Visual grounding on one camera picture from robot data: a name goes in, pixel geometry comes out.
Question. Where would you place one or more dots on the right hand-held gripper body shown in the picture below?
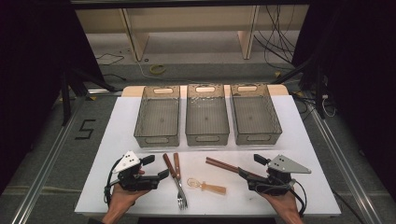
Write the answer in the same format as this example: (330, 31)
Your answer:
(277, 183)

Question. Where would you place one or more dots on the aluminium floor rail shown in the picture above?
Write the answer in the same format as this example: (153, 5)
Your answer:
(46, 161)
(345, 168)

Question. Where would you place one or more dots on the brown wooden chopstick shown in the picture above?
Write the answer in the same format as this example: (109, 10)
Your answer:
(222, 163)

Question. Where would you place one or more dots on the yellow tape roll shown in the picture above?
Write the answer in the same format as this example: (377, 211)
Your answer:
(152, 70)

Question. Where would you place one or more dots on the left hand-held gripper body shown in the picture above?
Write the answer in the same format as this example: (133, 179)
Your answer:
(137, 182)

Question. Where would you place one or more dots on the person's right hand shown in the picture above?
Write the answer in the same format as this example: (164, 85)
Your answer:
(288, 203)

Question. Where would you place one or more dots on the dark curtain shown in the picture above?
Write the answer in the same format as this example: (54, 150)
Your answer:
(31, 77)
(364, 77)

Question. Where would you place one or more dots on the white table sheet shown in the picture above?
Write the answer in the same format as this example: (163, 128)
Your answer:
(305, 193)

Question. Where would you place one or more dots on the translucent amber plastic spoon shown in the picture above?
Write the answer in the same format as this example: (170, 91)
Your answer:
(213, 187)

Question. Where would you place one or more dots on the person's left hand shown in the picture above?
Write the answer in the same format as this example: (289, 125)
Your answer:
(120, 199)

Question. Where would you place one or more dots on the grey translucent plastic bin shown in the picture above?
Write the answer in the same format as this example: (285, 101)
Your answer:
(158, 119)
(207, 119)
(255, 118)

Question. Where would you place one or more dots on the beige wooden desk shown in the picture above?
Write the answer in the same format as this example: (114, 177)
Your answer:
(137, 37)

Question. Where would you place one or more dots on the black metal stand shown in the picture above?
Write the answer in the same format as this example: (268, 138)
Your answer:
(319, 93)
(65, 102)

